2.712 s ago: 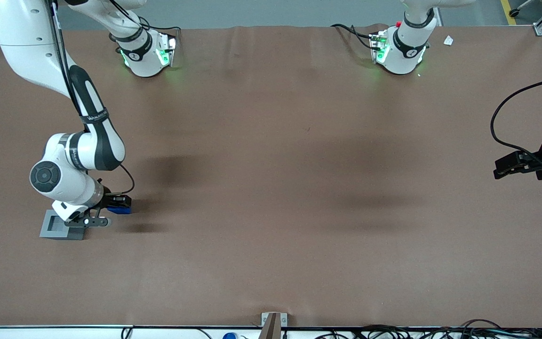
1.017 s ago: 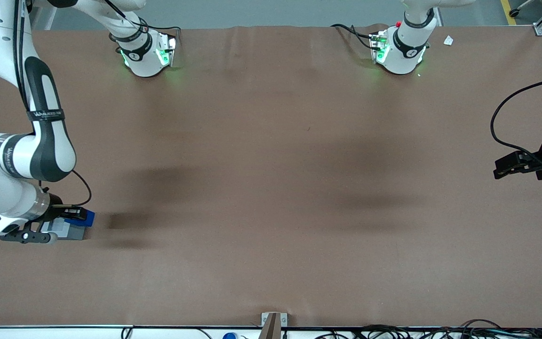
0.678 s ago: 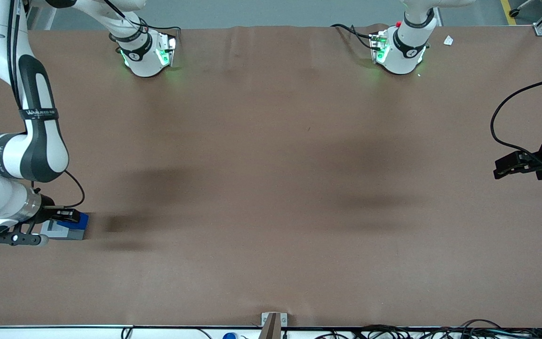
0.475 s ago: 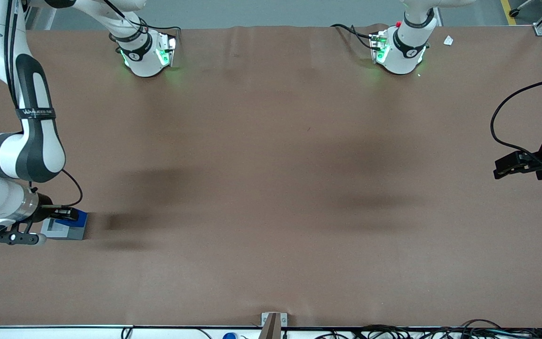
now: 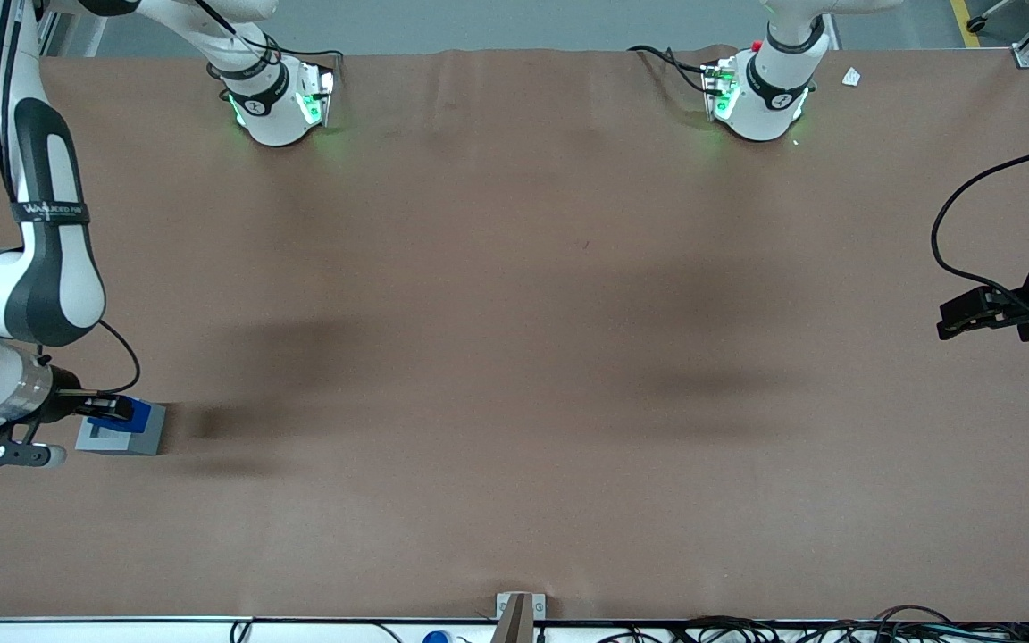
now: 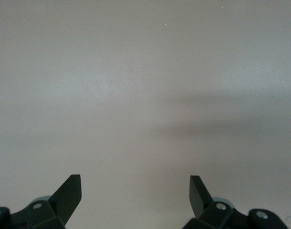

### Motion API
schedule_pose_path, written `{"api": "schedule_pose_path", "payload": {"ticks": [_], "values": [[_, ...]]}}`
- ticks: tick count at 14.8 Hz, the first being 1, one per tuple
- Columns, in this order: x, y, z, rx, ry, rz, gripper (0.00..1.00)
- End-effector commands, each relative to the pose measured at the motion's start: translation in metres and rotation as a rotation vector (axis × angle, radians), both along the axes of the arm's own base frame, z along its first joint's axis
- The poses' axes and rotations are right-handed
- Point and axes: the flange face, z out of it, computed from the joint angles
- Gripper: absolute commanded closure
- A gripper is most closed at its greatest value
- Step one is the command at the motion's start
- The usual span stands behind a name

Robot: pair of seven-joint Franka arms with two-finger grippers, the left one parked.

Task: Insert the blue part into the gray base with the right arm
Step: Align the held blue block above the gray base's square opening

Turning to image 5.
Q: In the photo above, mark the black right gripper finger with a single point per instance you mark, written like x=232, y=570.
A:
x=108, y=398
x=111, y=412

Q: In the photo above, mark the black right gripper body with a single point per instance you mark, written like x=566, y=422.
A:
x=66, y=402

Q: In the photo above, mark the small white paper scrap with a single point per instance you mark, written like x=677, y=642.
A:
x=851, y=77

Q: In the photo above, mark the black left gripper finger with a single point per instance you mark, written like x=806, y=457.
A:
x=979, y=326
x=974, y=305

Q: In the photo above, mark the blue plastic part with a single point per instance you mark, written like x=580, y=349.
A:
x=141, y=418

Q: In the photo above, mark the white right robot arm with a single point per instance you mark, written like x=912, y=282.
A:
x=59, y=268

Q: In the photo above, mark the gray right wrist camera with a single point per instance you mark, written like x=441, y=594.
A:
x=5, y=454

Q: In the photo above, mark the brown table cover sheet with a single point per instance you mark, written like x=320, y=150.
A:
x=514, y=357

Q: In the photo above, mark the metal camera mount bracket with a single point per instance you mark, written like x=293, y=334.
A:
x=519, y=616

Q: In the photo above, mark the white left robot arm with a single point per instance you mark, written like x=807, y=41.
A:
x=760, y=103

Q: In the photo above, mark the gray square base block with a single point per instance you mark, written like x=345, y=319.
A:
x=146, y=439

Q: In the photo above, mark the blue round cap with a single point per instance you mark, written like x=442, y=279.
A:
x=436, y=637

